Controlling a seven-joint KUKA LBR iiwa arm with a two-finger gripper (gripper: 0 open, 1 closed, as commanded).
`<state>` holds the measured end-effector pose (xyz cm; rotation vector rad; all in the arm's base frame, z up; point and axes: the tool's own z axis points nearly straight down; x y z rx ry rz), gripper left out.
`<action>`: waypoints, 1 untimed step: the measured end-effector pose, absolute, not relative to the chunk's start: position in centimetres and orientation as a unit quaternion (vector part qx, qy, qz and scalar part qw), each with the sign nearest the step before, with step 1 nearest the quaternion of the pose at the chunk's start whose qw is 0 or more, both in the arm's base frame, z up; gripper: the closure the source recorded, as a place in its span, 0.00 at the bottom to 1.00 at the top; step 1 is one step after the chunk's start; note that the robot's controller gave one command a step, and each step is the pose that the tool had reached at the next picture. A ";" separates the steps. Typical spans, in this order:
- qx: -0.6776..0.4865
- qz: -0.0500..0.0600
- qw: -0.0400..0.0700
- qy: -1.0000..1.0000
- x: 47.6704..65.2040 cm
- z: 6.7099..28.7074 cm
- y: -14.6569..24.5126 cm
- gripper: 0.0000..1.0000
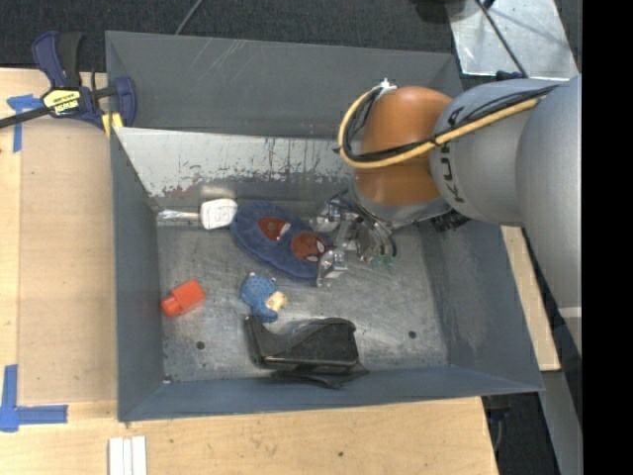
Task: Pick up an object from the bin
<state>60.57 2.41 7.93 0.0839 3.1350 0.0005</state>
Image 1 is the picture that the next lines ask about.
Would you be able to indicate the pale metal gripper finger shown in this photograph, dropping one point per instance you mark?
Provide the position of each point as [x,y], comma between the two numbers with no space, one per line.
[332,263]
[327,219]

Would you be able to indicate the grey metal bin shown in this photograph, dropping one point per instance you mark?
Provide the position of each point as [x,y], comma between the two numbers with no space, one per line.
[346,314]

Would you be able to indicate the blue slipper with red faces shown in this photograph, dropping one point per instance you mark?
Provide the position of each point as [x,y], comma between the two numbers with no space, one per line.
[277,250]

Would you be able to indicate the blue toy animal cream face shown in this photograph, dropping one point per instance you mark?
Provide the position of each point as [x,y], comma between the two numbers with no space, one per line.
[259,295]

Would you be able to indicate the white cap clear plastic tube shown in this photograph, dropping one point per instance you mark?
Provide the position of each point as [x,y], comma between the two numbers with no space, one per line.
[218,214]

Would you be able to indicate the red-orange plastic block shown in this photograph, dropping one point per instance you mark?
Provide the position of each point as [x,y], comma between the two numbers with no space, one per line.
[184,297]

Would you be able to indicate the pale wood flat board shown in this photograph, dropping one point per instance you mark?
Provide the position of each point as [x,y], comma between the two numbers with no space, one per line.
[64,265]

